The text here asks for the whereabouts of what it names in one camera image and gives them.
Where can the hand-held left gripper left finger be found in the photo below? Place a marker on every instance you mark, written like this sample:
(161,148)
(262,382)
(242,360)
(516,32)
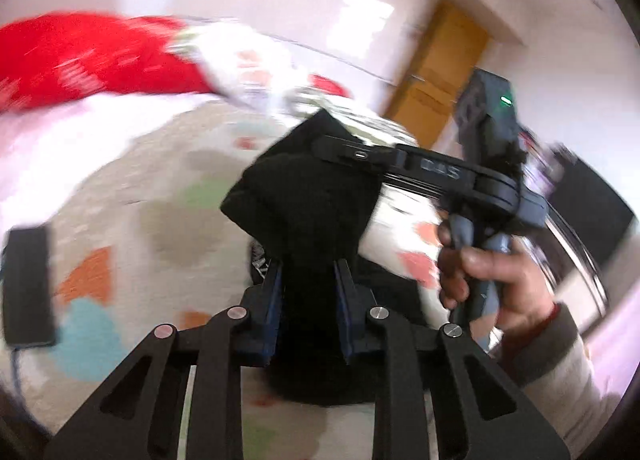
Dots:
(272,310)

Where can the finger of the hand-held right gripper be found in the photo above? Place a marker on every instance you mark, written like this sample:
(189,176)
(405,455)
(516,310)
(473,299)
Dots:
(400,162)

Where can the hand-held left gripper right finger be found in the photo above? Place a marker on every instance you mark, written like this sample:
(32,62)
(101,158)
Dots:
(345,310)

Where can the black pants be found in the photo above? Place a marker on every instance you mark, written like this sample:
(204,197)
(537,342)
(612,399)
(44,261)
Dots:
(305,220)

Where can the person's right forearm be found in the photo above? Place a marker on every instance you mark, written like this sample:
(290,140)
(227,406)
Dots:
(555,380)

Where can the person's right hand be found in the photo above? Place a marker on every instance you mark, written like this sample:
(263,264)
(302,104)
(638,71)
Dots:
(505,280)

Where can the olive patterned pillow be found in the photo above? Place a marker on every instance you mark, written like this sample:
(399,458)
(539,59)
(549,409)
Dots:
(360,120)

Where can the wooden door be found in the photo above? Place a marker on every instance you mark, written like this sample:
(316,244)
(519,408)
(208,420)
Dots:
(440,70)

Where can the dark furniture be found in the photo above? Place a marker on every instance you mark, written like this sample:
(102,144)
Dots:
(590,205)

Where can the patchwork quilted bedspread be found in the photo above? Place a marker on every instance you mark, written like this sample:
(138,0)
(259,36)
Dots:
(150,220)

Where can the floral print pillow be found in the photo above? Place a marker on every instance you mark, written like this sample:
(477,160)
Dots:
(240,65)

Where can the black power bank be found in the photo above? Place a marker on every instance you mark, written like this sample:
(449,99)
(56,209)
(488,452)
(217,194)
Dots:
(27,285)

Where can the pink fleece blanket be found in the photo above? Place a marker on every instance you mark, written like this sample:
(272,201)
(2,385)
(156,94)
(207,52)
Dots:
(60,135)

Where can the red embroidered pillow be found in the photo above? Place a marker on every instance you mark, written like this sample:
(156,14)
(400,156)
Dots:
(90,60)

